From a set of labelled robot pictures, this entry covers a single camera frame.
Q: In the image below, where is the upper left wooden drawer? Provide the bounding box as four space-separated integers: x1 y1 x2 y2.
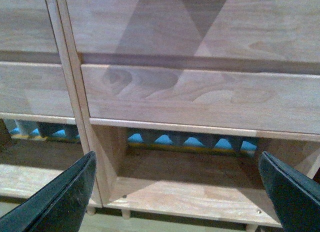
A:
0 0 58 53

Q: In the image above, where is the lower left wooden drawer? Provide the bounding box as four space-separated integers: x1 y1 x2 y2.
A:
0 62 74 117

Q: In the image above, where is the wooden shelf cabinet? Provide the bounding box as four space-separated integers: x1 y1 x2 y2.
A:
62 0 320 231
0 0 89 202

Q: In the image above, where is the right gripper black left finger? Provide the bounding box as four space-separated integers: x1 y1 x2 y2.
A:
0 151 97 231

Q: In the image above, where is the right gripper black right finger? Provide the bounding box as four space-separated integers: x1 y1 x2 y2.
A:
258 151 320 231

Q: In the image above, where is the left wooden shelf cabinet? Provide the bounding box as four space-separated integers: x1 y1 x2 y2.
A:
0 0 89 202

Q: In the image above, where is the lower right wooden drawer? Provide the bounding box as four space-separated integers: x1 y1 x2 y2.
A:
81 64 320 134

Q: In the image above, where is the right wooden shelf cabinet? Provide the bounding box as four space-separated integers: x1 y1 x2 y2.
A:
62 0 320 231

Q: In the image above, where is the upper right wooden drawer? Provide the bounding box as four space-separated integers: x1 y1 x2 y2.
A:
66 0 320 63

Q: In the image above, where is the wooden drawer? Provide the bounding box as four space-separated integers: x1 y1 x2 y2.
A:
66 0 320 63
81 64 320 134
0 0 58 53
0 62 74 117

